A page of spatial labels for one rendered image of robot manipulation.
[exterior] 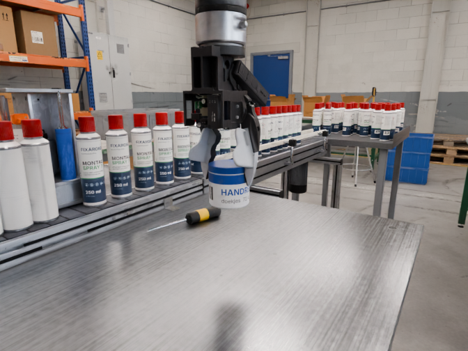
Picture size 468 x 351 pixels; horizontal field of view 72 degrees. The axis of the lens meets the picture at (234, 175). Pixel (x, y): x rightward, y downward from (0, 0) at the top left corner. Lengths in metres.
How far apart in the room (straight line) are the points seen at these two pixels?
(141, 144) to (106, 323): 0.49
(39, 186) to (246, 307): 0.46
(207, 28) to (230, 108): 0.11
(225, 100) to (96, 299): 0.35
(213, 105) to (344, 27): 7.50
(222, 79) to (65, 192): 0.48
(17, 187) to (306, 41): 7.64
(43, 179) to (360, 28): 7.45
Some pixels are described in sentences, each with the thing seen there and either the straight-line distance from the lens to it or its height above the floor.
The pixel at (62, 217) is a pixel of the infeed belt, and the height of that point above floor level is 0.88.
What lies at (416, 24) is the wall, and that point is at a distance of 7.70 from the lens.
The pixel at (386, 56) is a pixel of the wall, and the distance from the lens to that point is 7.67.
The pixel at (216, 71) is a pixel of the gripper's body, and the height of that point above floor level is 1.16.
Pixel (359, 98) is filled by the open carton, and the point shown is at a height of 1.09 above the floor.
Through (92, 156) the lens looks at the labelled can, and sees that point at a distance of 0.79.
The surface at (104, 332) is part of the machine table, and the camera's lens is 0.50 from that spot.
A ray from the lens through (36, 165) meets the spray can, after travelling 0.73.
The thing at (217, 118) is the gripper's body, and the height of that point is 1.10.
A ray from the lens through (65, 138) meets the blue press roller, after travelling 0.82.
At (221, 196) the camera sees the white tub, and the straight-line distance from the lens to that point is 0.53.
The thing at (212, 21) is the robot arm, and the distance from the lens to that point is 0.49.
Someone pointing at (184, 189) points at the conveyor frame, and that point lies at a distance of 0.96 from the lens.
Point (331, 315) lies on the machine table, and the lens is 0.52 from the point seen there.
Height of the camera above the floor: 1.13
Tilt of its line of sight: 14 degrees down
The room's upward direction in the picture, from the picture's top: straight up
